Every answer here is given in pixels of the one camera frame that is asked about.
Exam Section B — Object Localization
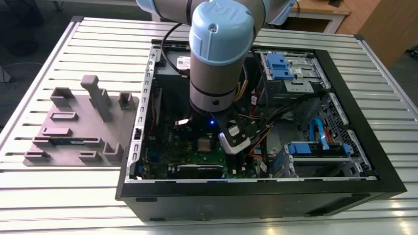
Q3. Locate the CPU socket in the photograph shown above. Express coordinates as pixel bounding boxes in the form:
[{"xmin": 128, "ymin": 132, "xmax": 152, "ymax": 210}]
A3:
[{"xmin": 195, "ymin": 137, "xmax": 219, "ymax": 154}]

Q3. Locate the green Dell motherboard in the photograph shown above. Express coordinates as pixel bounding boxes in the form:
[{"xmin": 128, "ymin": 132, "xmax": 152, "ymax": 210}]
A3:
[{"xmin": 140, "ymin": 115, "xmax": 261, "ymax": 181}]

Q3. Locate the grey power supply unit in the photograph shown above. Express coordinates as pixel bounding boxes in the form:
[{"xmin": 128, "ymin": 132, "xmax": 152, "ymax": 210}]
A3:
[{"xmin": 152, "ymin": 50, "xmax": 193, "ymax": 117}]

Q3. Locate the graphics card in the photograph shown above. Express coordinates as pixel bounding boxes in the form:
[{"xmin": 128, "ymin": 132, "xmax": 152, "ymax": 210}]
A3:
[{"xmin": 167, "ymin": 163, "xmax": 225, "ymax": 180}]

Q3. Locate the empty blue disk carrier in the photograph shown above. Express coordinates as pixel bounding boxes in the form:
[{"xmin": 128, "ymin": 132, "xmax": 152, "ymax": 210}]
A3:
[{"xmin": 269, "ymin": 146, "xmax": 292, "ymax": 179}]

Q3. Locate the black PC case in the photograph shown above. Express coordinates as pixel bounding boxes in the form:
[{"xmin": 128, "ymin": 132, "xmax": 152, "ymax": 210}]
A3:
[{"xmin": 115, "ymin": 38, "xmax": 408, "ymax": 222}]

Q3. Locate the hard disk in blue carrier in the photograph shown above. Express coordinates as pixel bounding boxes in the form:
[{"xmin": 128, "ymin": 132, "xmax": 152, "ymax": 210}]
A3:
[{"xmin": 283, "ymin": 141, "xmax": 352, "ymax": 160}]

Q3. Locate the metal drive cage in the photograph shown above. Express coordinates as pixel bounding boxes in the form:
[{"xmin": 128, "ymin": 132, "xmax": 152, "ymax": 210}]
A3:
[{"xmin": 251, "ymin": 51, "xmax": 330, "ymax": 106}]

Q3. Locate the blue plastic bay latch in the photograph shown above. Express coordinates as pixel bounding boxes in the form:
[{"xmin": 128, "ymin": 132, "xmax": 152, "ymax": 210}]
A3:
[{"xmin": 265, "ymin": 52, "xmax": 295, "ymax": 80}]

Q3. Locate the grey parts rack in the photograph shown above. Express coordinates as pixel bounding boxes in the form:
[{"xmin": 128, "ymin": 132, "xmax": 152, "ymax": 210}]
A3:
[{"xmin": 21, "ymin": 74, "xmax": 140, "ymax": 167}]

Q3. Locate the metal disk bay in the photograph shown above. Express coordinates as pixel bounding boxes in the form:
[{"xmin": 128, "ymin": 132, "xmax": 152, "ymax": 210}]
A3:
[{"xmin": 268, "ymin": 141, "xmax": 376, "ymax": 179}]

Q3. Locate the wooden desk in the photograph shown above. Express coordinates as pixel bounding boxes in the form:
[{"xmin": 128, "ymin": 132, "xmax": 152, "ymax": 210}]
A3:
[{"xmin": 292, "ymin": 0, "xmax": 354, "ymax": 34}]

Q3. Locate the black chair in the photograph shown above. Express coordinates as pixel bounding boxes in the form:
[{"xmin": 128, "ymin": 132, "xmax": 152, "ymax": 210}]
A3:
[{"xmin": 0, "ymin": 0, "xmax": 45, "ymax": 58}]

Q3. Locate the wooden cabinet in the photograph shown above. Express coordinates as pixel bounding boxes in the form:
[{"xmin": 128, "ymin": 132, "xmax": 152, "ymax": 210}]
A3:
[{"xmin": 338, "ymin": 0, "xmax": 418, "ymax": 68}]

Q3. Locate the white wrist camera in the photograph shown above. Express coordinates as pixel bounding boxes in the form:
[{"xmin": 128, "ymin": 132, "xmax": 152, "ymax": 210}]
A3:
[{"xmin": 217, "ymin": 124, "xmax": 252, "ymax": 155}]

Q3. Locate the orange wire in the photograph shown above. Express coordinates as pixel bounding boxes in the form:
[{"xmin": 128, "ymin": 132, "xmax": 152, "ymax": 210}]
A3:
[{"xmin": 249, "ymin": 117, "xmax": 273, "ymax": 159}]

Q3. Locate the yellow wire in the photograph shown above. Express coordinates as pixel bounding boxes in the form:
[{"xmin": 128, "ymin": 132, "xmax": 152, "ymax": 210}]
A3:
[{"xmin": 235, "ymin": 79, "xmax": 249, "ymax": 100}]

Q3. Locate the black cable bundle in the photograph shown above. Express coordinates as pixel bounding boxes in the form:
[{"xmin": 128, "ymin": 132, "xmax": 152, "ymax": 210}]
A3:
[{"xmin": 251, "ymin": 92, "xmax": 328, "ymax": 147}]

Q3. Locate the black camera cable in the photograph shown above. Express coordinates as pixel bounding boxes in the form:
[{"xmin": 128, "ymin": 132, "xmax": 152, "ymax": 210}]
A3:
[{"xmin": 161, "ymin": 22, "xmax": 192, "ymax": 78}]

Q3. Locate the blue data wire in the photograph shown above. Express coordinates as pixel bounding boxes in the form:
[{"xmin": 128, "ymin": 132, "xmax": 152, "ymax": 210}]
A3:
[{"xmin": 308, "ymin": 117, "xmax": 330, "ymax": 150}]

